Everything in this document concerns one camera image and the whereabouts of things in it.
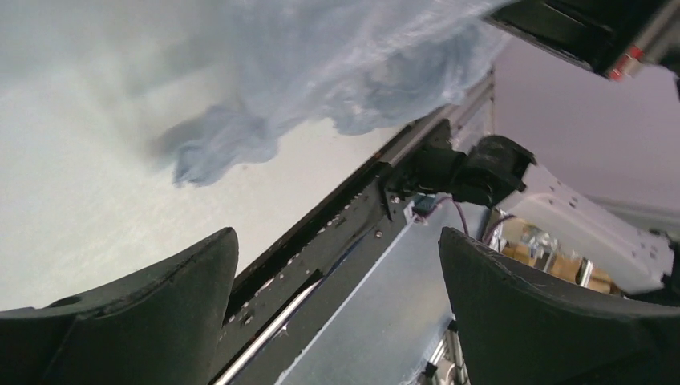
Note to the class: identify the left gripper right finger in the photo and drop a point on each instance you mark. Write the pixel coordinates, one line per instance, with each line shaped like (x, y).
(520, 325)

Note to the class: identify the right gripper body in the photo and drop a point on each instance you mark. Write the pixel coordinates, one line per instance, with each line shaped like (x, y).
(612, 39)

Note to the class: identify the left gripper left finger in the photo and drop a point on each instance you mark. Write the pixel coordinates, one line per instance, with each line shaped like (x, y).
(158, 325)

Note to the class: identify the blue plastic trash bag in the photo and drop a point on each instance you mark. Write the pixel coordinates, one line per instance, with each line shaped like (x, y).
(207, 85)

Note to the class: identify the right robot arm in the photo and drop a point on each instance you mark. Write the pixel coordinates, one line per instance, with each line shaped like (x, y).
(498, 173)

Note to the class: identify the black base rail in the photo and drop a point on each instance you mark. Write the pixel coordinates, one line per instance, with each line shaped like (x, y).
(285, 297)

